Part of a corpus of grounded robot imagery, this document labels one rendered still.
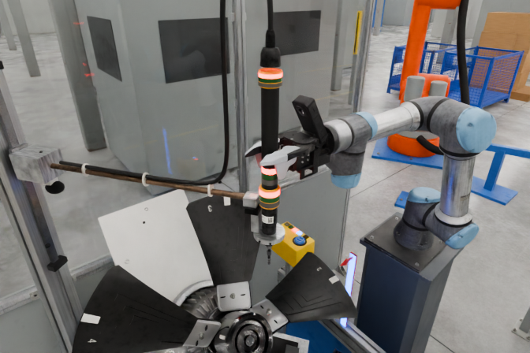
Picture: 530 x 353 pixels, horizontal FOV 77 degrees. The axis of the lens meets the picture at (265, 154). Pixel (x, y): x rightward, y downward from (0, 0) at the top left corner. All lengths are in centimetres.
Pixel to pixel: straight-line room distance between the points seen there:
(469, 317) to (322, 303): 189
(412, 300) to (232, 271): 85
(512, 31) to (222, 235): 806
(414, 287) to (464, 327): 127
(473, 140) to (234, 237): 70
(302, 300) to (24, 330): 103
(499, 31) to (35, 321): 849
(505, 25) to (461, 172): 754
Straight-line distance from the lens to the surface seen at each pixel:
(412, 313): 159
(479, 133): 109
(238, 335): 85
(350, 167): 86
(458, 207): 128
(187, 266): 110
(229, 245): 90
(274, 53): 59
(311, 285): 104
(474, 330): 275
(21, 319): 157
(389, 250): 146
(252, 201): 72
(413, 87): 444
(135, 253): 107
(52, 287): 131
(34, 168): 101
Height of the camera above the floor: 193
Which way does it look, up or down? 26 degrees down
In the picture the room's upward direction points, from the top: straight up
